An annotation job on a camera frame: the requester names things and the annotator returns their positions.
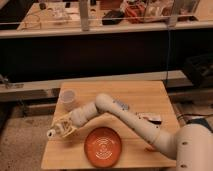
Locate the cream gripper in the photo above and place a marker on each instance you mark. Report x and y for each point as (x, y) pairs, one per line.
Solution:
(65, 118)

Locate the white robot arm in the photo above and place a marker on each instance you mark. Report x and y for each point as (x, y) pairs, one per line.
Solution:
(191, 147)

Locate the translucent plastic cup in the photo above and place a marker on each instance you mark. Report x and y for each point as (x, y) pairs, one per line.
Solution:
(67, 99)

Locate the orange plate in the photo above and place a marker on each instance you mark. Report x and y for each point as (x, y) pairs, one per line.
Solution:
(103, 147)

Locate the orange marker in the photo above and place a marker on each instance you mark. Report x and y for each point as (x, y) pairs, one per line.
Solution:
(150, 149)

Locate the wooden board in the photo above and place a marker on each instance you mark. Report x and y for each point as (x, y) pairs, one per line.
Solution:
(119, 104)

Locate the black bag on bench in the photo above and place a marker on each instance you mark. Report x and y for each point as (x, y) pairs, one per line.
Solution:
(112, 17)

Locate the orange tool on bench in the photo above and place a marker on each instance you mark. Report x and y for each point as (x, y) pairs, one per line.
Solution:
(135, 13)

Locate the black foot pedal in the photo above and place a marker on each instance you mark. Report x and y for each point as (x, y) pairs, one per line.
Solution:
(200, 121)

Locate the black box right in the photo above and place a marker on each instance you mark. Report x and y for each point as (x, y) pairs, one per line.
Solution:
(199, 70)

